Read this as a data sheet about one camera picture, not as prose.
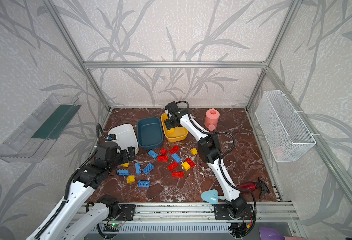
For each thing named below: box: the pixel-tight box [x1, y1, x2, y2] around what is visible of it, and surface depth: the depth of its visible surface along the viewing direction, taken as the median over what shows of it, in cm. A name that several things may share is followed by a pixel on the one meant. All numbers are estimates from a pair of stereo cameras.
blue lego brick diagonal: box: [142, 162, 155, 175], surface depth 89 cm
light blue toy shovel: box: [201, 189, 226, 205], surface depth 80 cm
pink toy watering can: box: [204, 108, 220, 131], surface depth 104 cm
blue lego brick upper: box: [147, 149, 158, 159], surface depth 96 cm
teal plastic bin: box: [137, 116, 164, 150], surface depth 106 cm
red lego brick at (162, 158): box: [157, 155, 169, 162], surface depth 95 cm
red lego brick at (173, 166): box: [167, 161, 180, 172], surface depth 90 cm
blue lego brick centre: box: [171, 152, 182, 164], surface depth 93 cm
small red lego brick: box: [160, 148, 168, 156], surface depth 96 cm
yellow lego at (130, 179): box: [127, 175, 136, 184], surface depth 85 cm
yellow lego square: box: [182, 161, 191, 172], surface depth 90 cm
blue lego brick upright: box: [135, 162, 142, 176], surface depth 88 cm
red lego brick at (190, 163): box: [185, 157, 196, 169], surface depth 91 cm
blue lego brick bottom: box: [137, 180, 150, 188], surface depth 84 cm
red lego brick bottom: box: [172, 170, 184, 179], surface depth 86 cm
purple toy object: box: [259, 227, 286, 240], surface depth 68 cm
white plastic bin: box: [106, 123, 139, 155], surface depth 103 cm
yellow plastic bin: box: [161, 112, 189, 143], surface depth 102 cm
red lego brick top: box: [169, 145, 180, 155], surface depth 97 cm
